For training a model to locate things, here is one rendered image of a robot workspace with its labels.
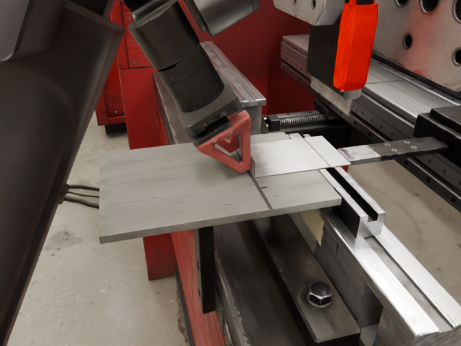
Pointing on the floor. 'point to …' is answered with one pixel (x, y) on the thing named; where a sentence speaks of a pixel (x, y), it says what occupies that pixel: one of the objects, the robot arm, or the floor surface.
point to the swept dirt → (181, 320)
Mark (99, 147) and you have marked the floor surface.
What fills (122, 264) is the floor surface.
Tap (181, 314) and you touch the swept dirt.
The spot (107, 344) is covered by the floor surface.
